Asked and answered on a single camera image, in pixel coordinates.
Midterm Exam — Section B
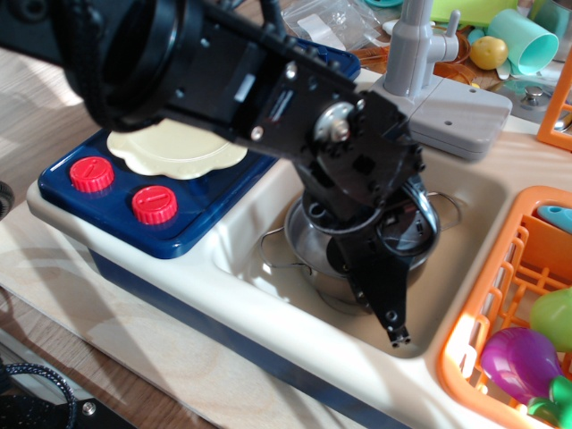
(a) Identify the green toy pear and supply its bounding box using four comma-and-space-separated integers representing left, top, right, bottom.
529, 288, 571, 353

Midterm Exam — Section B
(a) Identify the black braided cable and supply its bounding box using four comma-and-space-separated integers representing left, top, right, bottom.
4, 363, 80, 429

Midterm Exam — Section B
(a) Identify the yellow toy potato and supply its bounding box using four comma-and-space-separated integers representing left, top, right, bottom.
469, 36, 509, 71

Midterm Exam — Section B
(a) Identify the steel pot lid knob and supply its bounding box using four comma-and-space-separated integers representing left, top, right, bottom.
520, 86, 549, 110

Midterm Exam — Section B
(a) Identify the left red stove knob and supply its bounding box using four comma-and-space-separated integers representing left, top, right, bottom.
69, 156, 114, 193

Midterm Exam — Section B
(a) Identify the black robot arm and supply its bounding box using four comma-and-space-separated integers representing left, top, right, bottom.
1, 1, 439, 347

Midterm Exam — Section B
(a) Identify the cream toy sink unit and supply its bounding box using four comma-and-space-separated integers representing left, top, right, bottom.
27, 118, 571, 428

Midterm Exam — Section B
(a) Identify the purple toy eggplant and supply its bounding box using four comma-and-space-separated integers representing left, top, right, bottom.
480, 327, 564, 405

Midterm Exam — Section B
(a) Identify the grey toy faucet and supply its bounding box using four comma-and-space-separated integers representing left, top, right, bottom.
372, 1, 512, 161

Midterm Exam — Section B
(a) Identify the orange dish rack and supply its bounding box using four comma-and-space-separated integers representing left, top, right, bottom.
437, 186, 571, 428

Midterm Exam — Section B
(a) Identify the teal plastic cup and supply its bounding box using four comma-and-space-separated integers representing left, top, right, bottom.
486, 9, 559, 75

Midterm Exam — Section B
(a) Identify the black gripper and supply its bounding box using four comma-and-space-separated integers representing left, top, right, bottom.
301, 178, 440, 348

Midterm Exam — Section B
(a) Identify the orange plastic crate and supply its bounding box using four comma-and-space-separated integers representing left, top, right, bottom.
537, 53, 571, 152

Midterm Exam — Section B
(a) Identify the right red stove knob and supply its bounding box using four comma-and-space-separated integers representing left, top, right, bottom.
131, 185, 179, 225

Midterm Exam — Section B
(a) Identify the blue toy stove top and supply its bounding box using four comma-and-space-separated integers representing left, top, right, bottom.
37, 38, 362, 260

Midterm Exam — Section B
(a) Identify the clear plastic bag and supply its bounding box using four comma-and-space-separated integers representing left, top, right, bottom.
282, 1, 400, 51

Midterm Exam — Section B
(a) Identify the cream scalloped plate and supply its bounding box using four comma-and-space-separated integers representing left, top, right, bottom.
106, 120, 248, 180

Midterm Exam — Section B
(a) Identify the red stove knob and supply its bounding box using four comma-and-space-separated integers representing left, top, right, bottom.
69, 156, 114, 193
131, 185, 179, 225

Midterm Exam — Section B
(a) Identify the teal utensil in rack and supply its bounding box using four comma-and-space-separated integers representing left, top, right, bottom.
537, 206, 572, 234

